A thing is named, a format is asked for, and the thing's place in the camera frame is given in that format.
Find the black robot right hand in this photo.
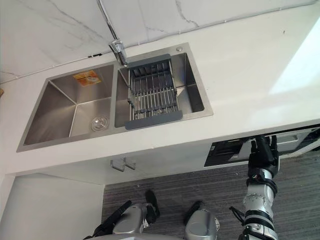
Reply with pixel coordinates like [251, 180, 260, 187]
[247, 134, 280, 176]

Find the round steel sink strainer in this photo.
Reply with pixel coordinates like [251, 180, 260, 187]
[90, 115, 109, 132]

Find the stainless steel double sink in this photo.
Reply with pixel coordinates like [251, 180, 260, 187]
[16, 41, 215, 153]

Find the grey steel drain rack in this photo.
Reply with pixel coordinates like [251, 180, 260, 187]
[124, 53, 180, 131]

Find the chrome kitchen faucet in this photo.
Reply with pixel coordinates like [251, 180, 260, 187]
[96, 0, 129, 67]

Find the yellow sticker label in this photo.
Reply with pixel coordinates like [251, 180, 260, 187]
[72, 70, 103, 87]

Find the white base cabinet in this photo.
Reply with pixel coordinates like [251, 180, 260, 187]
[0, 147, 208, 240]

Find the silver cabinet door handle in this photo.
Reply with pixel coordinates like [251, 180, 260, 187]
[124, 157, 137, 171]
[110, 157, 125, 173]

